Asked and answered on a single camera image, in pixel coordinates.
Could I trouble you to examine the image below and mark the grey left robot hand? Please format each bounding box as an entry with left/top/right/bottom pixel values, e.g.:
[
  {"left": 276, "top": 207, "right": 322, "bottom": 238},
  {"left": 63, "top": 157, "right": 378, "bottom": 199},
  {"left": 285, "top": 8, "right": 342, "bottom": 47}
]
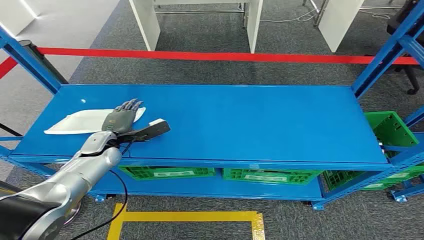
[{"left": 101, "top": 98, "right": 144, "bottom": 135}]

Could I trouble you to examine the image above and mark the white curved plastic part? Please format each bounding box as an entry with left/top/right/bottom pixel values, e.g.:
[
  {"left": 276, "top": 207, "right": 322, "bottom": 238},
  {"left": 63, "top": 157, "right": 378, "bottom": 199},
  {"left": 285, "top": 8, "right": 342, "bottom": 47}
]
[{"left": 43, "top": 106, "right": 147, "bottom": 136}]

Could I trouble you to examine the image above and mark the blue metal shelf rack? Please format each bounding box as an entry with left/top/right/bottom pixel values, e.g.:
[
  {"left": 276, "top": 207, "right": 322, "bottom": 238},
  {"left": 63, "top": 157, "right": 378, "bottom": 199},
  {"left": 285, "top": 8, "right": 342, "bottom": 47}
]
[
  {"left": 380, "top": 105, "right": 424, "bottom": 204},
  {"left": 0, "top": 0, "right": 424, "bottom": 212}
]

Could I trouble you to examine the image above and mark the green plastic crate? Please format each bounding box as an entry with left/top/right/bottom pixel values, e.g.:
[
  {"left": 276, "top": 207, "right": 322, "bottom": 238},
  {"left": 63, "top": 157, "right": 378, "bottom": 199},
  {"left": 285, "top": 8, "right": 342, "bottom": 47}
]
[
  {"left": 221, "top": 167, "right": 324, "bottom": 186},
  {"left": 363, "top": 110, "right": 424, "bottom": 181},
  {"left": 118, "top": 165, "right": 217, "bottom": 182},
  {"left": 322, "top": 169, "right": 398, "bottom": 192}
]

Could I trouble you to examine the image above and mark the white desk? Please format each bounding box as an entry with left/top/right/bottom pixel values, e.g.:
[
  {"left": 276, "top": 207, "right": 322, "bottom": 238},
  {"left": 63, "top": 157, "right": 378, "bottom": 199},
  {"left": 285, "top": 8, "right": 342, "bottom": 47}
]
[
  {"left": 303, "top": 0, "right": 365, "bottom": 53},
  {"left": 128, "top": 0, "right": 264, "bottom": 54}
]

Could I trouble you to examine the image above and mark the red barrier belt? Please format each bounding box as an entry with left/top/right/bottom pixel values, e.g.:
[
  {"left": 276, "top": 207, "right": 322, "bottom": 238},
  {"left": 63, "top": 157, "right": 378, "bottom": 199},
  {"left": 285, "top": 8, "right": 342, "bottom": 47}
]
[
  {"left": 0, "top": 56, "right": 19, "bottom": 80},
  {"left": 37, "top": 46, "right": 420, "bottom": 65}
]

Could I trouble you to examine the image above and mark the black office chair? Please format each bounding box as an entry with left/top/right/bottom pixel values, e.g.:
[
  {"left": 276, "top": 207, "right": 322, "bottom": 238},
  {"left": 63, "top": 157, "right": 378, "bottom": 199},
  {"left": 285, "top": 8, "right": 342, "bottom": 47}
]
[{"left": 385, "top": 0, "right": 424, "bottom": 96}]

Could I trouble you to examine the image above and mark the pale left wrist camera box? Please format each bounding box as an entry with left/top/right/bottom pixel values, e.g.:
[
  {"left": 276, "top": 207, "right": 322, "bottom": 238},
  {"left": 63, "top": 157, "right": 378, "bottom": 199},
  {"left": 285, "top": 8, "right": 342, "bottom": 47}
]
[{"left": 124, "top": 118, "right": 172, "bottom": 143}]

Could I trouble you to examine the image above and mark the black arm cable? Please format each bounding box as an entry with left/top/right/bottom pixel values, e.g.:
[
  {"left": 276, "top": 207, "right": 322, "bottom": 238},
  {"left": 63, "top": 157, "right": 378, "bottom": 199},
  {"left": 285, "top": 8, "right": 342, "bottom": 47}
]
[{"left": 69, "top": 142, "right": 129, "bottom": 240}]

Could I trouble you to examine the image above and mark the white floor cable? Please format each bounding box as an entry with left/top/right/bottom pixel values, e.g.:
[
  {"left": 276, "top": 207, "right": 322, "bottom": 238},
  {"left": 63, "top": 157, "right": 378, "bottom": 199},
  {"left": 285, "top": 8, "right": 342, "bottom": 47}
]
[{"left": 259, "top": 8, "right": 319, "bottom": 23}]

